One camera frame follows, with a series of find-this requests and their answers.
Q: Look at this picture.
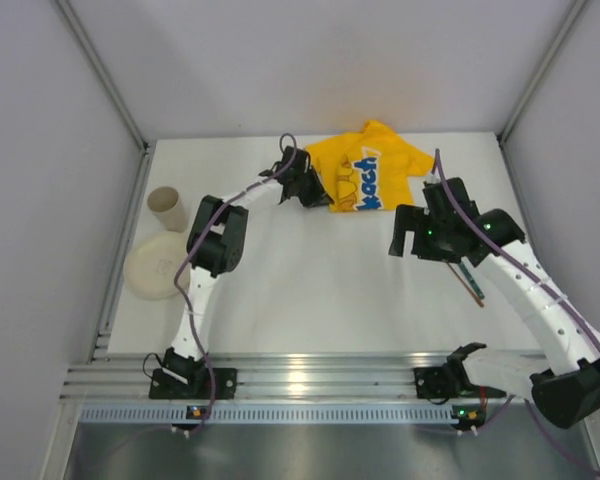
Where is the yellow pikachu cloth placemat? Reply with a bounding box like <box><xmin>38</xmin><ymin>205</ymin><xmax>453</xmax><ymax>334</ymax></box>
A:
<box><xmin>306</xmin><ymin>120</ymin><xmax>434</xmax><ymax>213</ymax></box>

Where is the beige paper cup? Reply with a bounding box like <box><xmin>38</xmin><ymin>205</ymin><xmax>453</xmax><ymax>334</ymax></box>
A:
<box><xmin>147</xmin><ymin>186</ymin><xmax>188</xmax><ymax>233</ymax></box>

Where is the white paper plate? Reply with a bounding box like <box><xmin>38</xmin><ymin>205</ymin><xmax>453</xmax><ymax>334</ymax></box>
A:
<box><xmin>123</xmin><ymin>231</ymin><xmax>187</xmax><ymax>300</ymax></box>

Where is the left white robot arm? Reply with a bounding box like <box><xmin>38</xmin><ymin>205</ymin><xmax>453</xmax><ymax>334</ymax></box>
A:
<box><xmin>160</xmin><ymin>145</ymin><xmax>331</xmax><ymax>392</ymax></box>

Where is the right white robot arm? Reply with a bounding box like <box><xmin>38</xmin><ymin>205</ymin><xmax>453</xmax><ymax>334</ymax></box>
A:
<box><xmin>389</xmin><ymin>177</ymin><xmax>600</xmax><ymax>429</ymax></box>

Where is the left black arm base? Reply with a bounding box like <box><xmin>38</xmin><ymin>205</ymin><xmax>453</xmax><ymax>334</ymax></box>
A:
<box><xmin>148</xmin><ymin>348</ymin><xmax>238</xmax><ymax>400</ymax></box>

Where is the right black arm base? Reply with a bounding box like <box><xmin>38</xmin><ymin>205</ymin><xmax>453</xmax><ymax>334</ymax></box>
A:
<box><xmin>413</xmin><ymin>365</ymin><xmax>487</xmax><ymax>405</ymax></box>

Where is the wooden fork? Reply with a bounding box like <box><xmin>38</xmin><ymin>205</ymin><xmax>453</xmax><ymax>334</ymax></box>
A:
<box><xmin>446</xmin><ymin>262</ymin><xmax>485</xmax><ymax>308</ymax></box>

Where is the metal spoon teal handle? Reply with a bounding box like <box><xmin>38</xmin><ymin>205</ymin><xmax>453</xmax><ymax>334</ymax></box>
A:
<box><xmin>458</xmin><ymin>262</ymin><xmax>485</xmax><ymax>300</ymax></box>

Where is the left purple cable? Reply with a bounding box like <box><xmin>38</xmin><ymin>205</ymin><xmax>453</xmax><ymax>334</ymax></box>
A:
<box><xmin>174</xmin><ymin>133</ymin><xmax>301</xmax><ymax>441</ymax></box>

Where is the aluminium rail frame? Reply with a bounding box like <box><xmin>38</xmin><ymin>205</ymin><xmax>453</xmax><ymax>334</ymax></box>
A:
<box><xmin>60</xmin><ymin>352</ymin><xmax>446</xmax><ymax>402</ymax></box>

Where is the perforated cable duct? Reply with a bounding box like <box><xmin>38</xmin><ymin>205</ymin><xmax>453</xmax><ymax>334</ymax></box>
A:
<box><xmin>79</xmin><ymin>405</ymin><xmax>486</xmax><ymax>425</ymax></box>

